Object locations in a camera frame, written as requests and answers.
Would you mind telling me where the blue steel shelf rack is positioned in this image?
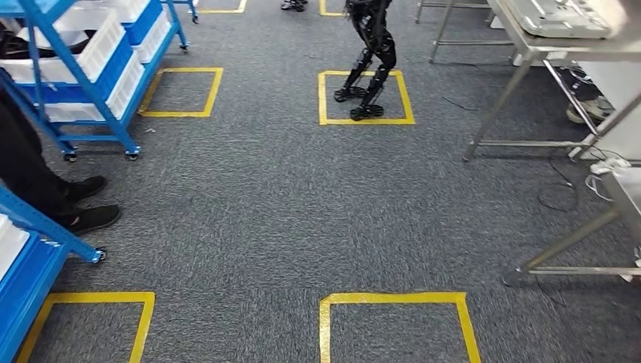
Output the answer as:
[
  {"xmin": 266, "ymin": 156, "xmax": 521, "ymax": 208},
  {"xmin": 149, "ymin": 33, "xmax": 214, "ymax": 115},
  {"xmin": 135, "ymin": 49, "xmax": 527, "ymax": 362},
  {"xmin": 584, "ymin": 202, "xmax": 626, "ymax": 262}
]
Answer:
[
  {"xmin": 0, "ymin": 0, "xmax": 199, "ymax": 163},
  {"xmin": 0, "ymin": 188, "xmax": 109, "ymax": 363}
]

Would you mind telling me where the stainless steel workbench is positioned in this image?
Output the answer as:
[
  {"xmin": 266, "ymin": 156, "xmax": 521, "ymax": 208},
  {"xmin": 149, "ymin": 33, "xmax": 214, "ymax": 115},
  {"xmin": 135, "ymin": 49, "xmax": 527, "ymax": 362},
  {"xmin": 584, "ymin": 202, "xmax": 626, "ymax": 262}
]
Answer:
[{"xmin": 503, "ymin": 165, "xmax": 641, "ymax": 287}]

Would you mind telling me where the black humanoid robot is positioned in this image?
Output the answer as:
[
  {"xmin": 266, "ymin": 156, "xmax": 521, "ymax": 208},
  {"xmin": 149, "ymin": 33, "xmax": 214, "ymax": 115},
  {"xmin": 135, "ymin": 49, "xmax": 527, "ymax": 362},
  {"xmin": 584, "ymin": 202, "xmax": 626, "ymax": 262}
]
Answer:
[{"xmin": 333, "ymin": 0, "xmax": 398, "ymax": 123}]

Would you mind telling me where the stainless steel table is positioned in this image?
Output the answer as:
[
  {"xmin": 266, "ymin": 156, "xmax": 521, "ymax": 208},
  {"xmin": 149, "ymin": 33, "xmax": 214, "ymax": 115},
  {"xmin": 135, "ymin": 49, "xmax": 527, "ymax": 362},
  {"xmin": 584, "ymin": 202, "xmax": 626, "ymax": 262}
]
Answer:
[
  {"xmin": 461, "ymin": 0, "xmax": 641, "ymax": 164},
  {"xmin": 414, "ymin": 0, "xmax": 517, "ymax": 65}
]

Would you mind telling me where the white plastic bin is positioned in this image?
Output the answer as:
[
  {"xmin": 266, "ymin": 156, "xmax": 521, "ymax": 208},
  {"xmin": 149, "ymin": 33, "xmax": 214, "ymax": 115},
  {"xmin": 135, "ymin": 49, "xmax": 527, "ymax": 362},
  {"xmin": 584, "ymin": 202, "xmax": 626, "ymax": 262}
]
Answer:
[
  {"xmin": 75, "ymin": 0, "xmax": 151, "ymax": 23},
  {"xmin": 42, "ymin": 50, "xmax": 146, "ymax": 124},
  {"xmin": 131, "ymin": 10, "xmax": 172, "ymax": 64},
  {"xmin": 0, "ymin": 7, "xmax": 127, "ymax": 85}
]

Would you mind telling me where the stamped grey metal panel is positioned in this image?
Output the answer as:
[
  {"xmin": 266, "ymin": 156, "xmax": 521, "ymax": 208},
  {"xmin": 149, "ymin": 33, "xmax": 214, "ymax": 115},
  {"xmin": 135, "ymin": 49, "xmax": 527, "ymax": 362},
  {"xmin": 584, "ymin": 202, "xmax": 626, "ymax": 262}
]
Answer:
[{"xmin": 503, "ymin": 0, "xmax": 616, "ymax": 40}]

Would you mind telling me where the white cabinet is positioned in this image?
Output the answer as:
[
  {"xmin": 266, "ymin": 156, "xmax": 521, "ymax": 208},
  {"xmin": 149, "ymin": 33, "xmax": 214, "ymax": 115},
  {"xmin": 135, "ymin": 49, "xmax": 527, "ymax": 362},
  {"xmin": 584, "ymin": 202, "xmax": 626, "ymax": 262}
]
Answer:
[{"xmin": 571, "ymin": 60, "xmax": 641, "ymax": 163}]

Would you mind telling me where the white plastic organizer box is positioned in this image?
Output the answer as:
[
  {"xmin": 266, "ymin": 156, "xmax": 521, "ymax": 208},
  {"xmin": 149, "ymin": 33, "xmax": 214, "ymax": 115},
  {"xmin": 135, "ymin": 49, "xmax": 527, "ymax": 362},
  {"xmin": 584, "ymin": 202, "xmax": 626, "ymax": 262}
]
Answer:
[{"xmin": 0, "ymin": 215, "xmax": 31, "ymax": 281}]

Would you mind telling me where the black plastic parts pile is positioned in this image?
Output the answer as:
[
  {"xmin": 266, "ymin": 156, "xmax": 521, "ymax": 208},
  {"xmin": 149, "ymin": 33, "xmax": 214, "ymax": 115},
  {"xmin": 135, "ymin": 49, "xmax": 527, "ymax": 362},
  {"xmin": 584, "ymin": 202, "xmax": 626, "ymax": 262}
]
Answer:
[{"xmin": 0, "ymin": 25, "xmax": 92, "ymax": 60}]

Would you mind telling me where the white cord bundle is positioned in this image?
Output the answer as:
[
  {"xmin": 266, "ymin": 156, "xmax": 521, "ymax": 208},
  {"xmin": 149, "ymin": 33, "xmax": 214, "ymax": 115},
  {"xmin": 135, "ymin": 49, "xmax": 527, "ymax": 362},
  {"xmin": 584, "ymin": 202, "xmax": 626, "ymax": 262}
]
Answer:
[{"xmin": 584, "ymin": 157, "xmax": 633, "ymax": 204}]

